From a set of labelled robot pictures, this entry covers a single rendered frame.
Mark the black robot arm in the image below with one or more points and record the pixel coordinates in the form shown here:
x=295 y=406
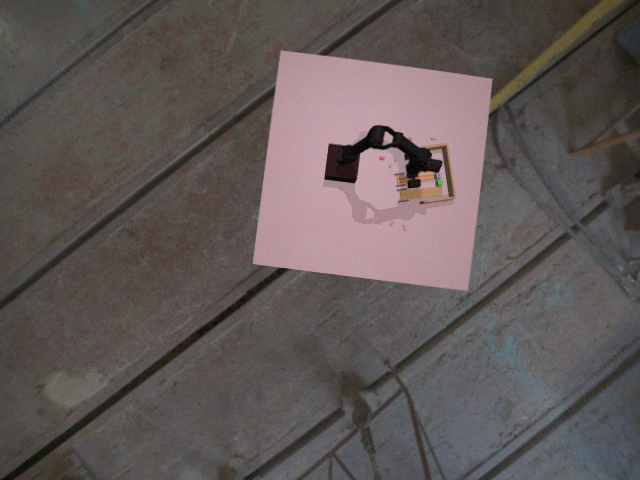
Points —
x=418 y=157

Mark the brown u-shaped wooden wall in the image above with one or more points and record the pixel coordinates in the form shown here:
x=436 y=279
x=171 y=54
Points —
x=439 y=186

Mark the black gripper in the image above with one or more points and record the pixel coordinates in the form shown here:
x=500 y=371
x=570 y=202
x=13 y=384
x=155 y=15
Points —
x=412 y=183

